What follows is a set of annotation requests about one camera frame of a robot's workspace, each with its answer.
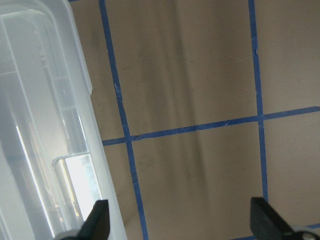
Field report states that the clear plastic box lid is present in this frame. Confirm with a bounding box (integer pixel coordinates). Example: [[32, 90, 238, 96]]
[[0, 0, 127, 240]]

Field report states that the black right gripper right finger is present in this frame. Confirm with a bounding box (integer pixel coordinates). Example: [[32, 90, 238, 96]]
[[250, 197, 303, 240]]

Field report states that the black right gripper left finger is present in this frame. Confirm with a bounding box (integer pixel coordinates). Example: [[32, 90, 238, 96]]
[[76, 199, 111, 240]]

